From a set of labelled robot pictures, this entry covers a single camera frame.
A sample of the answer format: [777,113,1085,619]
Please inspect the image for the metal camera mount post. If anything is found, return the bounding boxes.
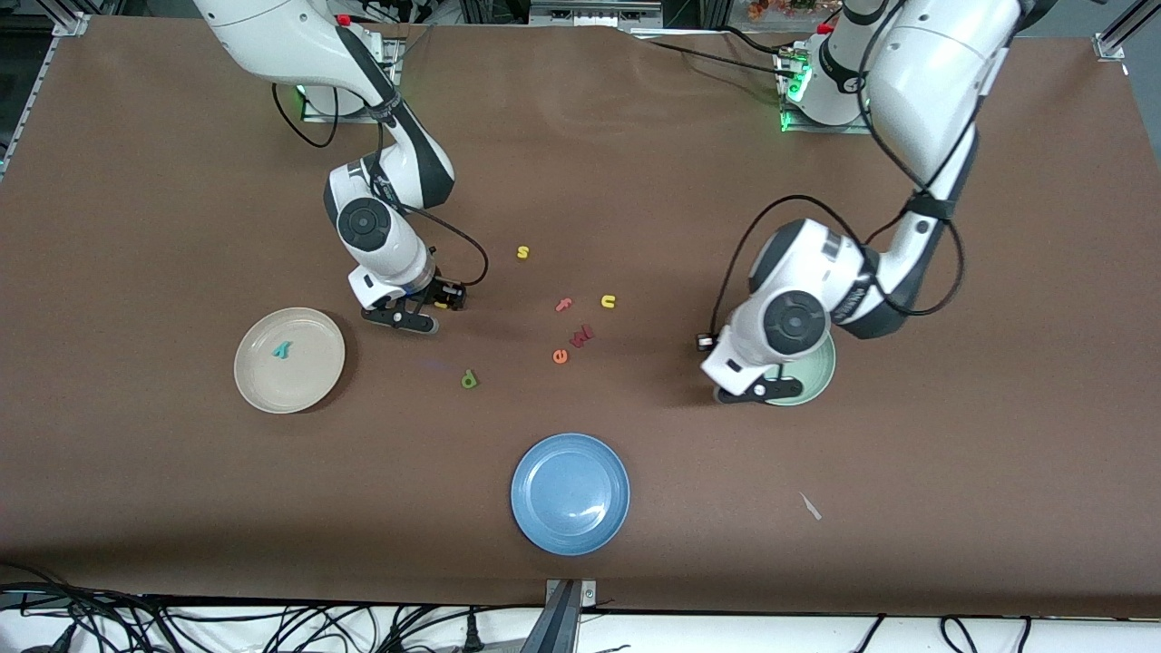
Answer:
[522,579,598,653]

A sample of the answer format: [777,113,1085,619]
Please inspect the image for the pale green round plate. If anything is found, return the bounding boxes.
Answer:
[760,331,837,407]

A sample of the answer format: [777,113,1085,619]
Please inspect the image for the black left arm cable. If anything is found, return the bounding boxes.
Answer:
[710,0,985,336]

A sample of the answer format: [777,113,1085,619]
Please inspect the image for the tangled black floor cables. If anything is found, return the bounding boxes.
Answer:
[0,560,545,653]

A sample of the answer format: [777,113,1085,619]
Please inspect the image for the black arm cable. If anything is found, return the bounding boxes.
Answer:
[710,0,985,336]
[270,82,491,288]

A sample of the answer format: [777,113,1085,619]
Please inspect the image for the black cable across table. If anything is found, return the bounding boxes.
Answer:
[626,25,799,81]

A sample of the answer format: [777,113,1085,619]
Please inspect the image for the orange leafy decoration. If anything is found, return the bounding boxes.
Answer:
[748,0,844,21]

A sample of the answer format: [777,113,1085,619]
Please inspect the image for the beige round plate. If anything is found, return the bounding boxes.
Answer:
[233,307,346,415]

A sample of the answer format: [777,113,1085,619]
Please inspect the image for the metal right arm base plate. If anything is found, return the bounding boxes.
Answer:
[299,36,405,123]

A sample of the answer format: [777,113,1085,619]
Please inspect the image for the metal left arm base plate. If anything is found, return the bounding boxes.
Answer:
[778,45,876,135]

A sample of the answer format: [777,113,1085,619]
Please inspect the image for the aluminium frame profile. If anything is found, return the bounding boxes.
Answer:
[0,0,92,178]
[1093,0,1161,63]

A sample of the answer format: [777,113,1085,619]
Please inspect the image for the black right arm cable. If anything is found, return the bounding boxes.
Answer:
[270,82,491,288]

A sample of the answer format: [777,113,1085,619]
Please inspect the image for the blue round plate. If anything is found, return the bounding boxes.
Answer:
[510,432,631,557]

